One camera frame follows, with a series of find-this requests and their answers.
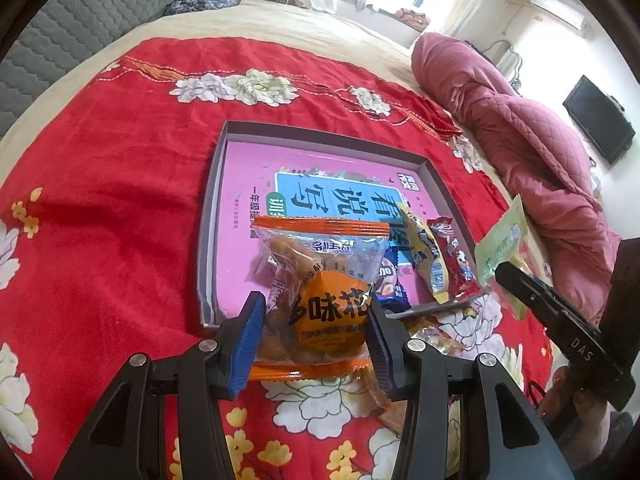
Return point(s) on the red floral bedspread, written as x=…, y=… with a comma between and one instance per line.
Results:
x=99, y=218

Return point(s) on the grey cardboard tray box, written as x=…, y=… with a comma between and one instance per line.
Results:
x=308, y=140

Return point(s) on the red cartoon snack packet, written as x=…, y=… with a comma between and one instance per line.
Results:
x=462, y=281

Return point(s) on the grey quilted headboard cover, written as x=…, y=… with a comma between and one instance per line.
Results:
x=61, y=35

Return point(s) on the green snack packet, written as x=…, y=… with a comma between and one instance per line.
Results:
x=507, y=241

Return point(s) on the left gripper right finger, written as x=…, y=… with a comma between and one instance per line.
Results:
x=501, y=436

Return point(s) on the yellow snack packet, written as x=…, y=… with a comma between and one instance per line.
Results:
x=426, y=256

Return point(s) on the black wall television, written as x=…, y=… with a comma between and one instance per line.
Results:
x=601, y=119

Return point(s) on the golden cake packet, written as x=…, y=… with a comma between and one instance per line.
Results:
x=392, y=414

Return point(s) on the blue cookie packet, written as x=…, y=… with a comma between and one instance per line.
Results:
x=388, y=289

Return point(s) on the pink quilted blanket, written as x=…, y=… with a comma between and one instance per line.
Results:
x=539, y=159

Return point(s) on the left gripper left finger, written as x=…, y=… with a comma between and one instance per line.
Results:
x=124, y=435

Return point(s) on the white air conditioner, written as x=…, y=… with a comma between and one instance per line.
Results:
x=562, y=12

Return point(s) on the dark blue patterned cloth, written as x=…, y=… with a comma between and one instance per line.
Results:
x=191, y=6

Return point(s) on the pink workbook in tray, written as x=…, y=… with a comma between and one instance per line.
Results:
x=259, y=179

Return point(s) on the orange clear pastry packet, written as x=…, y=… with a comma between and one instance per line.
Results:
x=325, y=270

